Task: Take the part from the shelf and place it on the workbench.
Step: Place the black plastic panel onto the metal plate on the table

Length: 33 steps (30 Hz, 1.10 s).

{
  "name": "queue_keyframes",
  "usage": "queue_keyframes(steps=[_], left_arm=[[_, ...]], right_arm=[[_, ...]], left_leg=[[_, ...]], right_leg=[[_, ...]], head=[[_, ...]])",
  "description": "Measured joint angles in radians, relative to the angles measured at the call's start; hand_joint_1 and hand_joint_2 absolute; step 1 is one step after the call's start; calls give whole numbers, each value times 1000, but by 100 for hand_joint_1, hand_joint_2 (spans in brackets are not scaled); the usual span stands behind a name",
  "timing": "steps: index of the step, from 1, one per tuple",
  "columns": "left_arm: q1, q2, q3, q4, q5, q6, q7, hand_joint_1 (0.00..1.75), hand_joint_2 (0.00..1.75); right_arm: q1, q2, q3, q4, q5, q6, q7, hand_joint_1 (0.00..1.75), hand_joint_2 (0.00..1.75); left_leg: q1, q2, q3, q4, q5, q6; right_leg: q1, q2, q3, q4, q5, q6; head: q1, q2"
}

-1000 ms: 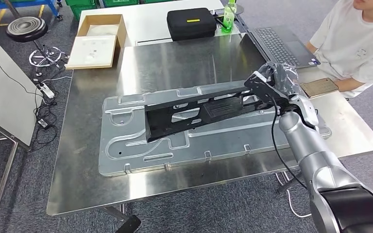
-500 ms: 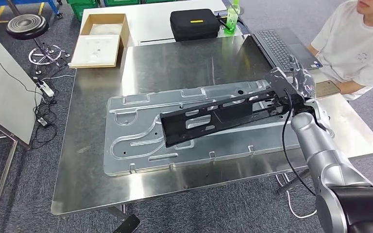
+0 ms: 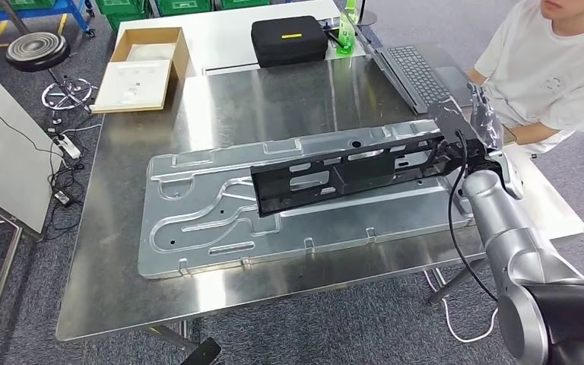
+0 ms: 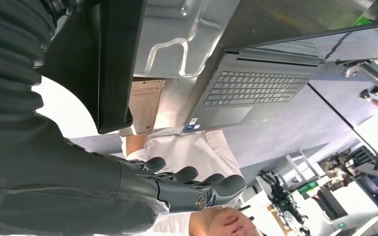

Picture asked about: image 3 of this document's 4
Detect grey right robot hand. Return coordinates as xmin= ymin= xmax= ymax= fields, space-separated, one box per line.
xmin=467 ymin=81 xmax=506 ymax=154

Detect black plastic part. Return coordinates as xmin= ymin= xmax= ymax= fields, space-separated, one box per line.
xmin=249 ymin=98 xmax=481 ymax=218

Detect person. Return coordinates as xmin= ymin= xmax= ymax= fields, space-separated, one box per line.
xmin=465 ymin=0 xmax=584 ymax=157

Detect grey laptop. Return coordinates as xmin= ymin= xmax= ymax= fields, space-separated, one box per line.
xmin=357 ymin=20 xmax=479 ymax=117

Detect black monitor stand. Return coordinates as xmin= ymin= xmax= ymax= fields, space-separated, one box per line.
xmin=354 ymin=0 xmax=379 ymax=27

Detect green plastic bottle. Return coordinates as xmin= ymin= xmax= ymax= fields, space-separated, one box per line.
xmin=335 ymin=0 xmax=360 ymax=56

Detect stamped aluminium panel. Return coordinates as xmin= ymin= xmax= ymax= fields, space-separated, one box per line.
xmin=137 ymin=119 xmax=476 ymax=281

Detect black case yellow label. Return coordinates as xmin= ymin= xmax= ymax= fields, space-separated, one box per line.
xmin=250 ymin=14 xmax=329 ymax=69

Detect green plastic crate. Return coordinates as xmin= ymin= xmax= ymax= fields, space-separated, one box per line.
xmin=94 ymin=0 xmax=148 ymax=32
xmin=217 ymin=0 xmax=271 ymax=11
xmin=154 ymin=0 xmax=217 ymax=17
xmin=0 ymin=0 xmax=57 ymax=11

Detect white foam insert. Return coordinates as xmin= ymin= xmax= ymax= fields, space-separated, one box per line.
xmin=125 ymin=43 xmax=178 ymax=64

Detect cardboard box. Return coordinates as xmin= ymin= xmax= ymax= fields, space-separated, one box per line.
xmin=90 ymin=26 xmax=191 ymax=115

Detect white foam slab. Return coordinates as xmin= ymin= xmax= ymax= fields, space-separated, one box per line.
xmin=91 ymin=59 xmax=173 ymax=114

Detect black robot foot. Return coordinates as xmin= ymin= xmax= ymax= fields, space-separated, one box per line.
xmin=179 ymin=337 xmax=223 ymax=365

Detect white power strip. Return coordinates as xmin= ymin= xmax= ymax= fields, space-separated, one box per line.
xmin=51 ymin=133 xmax=83 ymax=161

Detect black power adapter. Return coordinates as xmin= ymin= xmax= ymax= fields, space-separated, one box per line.
xmin=52 ymin=187 xmax=73 ymax=208

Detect black round stool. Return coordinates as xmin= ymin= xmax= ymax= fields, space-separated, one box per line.
xmin=5 ymin=30 xmax=100 ymax=125

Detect blue metal cart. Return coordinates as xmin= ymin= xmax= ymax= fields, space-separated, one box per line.
xmin=0 ymin=0 xmax=97 ymax=39

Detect white cabinet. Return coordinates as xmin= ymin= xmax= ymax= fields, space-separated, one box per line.
xmin=0 ymin=50 xmax=65 ymax=235

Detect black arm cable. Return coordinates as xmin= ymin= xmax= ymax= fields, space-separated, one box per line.
xmin=446 ymin=129 xmax=500 ymax=303

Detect white floor cable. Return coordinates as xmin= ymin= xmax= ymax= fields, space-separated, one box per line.
xmin=423 ymin=269 xmax=500 ymax=344

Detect grey power strip cable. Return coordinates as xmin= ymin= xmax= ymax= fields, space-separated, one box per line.
xmin=60 ymin=122 xmax=104 ymax=138

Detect black power cable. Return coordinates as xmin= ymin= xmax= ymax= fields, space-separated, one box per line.
xmin=0 ymin=83 xmax=102 ymax=243

